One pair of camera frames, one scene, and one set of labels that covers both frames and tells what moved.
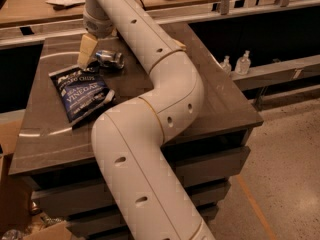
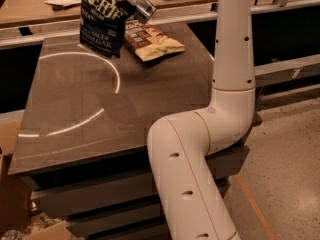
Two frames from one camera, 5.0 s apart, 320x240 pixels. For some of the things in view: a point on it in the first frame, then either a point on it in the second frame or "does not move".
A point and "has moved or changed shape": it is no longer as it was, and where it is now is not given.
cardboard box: (16, 197) does not move
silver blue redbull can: (110, 58) has moved or changed shape
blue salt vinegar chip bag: (81, 92) has moved or changed shape
